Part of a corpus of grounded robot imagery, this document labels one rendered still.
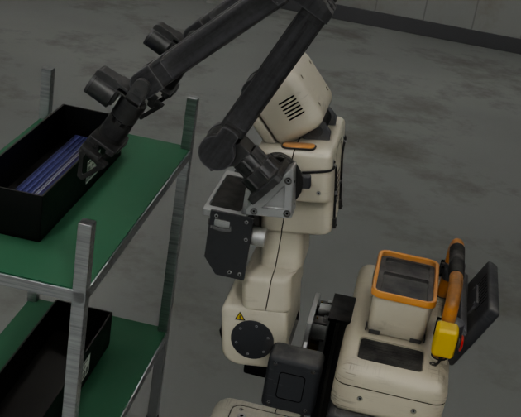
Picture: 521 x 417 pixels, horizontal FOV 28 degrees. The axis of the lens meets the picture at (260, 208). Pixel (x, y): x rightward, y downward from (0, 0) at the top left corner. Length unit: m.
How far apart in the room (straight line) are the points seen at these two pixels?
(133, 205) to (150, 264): 1.77
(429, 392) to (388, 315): 0.21
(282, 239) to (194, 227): 2.27
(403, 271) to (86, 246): 0.82
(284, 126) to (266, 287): 0.40
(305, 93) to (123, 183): 0.63
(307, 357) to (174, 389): 1.21
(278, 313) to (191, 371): 1.24
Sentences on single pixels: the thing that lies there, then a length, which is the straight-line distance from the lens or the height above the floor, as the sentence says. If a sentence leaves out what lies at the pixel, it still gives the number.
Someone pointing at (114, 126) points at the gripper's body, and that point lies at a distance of 2.21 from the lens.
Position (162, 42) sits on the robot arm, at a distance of 2.59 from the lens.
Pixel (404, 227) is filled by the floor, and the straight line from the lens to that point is 5.02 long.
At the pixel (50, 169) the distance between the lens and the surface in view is 2.58.
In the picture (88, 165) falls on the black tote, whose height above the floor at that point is 1.02.
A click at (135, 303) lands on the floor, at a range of 4.01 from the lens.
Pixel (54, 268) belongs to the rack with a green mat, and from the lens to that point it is 2.23.
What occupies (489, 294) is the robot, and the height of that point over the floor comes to 0.95.
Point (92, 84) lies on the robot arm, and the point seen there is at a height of 1.32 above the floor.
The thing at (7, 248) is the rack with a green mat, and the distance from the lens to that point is 2.30.
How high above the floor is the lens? 2.02
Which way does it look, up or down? 24 degrees down
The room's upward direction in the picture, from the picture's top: 9 degrees clockwise
